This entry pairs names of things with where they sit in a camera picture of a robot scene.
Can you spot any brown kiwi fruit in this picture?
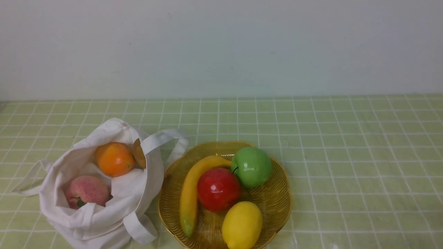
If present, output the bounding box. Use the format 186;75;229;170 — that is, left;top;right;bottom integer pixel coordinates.
133;139;146;169

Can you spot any white cloth tote bag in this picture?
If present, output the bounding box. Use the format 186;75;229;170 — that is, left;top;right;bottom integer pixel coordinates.
12;118;189;249

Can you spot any orange fruit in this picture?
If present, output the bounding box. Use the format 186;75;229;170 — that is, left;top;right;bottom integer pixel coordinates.
94;142;135;177

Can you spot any green apple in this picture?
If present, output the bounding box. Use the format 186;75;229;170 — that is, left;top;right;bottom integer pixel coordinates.
230;147;272;189

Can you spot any red apple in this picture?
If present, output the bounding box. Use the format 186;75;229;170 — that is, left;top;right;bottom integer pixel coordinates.
197;167;242;213

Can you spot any yellow banana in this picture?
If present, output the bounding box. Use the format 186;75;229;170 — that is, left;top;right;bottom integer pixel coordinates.
179;155;231;238

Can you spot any yellow lemon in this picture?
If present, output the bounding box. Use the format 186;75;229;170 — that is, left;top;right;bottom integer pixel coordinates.
221;201;263;249

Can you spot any green checkered tablecloth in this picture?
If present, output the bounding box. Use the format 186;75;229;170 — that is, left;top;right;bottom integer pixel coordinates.
0;94;443;249

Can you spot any pink peach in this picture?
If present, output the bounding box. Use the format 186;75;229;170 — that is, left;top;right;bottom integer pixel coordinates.
64;175;111;210

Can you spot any golden wire fruit basket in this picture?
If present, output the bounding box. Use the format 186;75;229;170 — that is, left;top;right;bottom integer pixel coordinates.
157;141;292;249

